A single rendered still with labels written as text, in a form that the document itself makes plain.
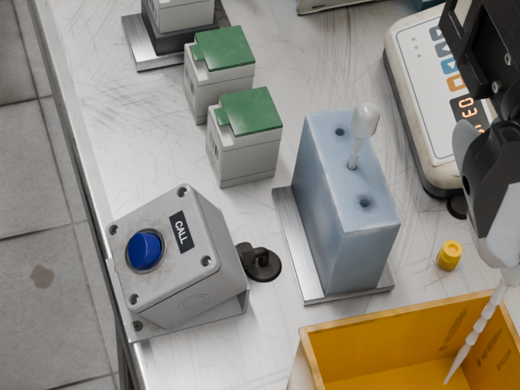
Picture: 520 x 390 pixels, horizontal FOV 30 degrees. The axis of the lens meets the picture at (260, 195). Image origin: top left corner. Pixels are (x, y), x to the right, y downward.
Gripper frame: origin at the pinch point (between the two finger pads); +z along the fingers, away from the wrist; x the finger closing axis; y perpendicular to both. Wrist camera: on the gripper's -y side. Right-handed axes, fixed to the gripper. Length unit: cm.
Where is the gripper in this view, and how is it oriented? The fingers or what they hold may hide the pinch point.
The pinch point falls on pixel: (517, 260)
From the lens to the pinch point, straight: 46.1
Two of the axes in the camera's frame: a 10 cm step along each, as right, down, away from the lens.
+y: -2.5, -8.2, 5.2
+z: -0.9, 5.6, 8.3
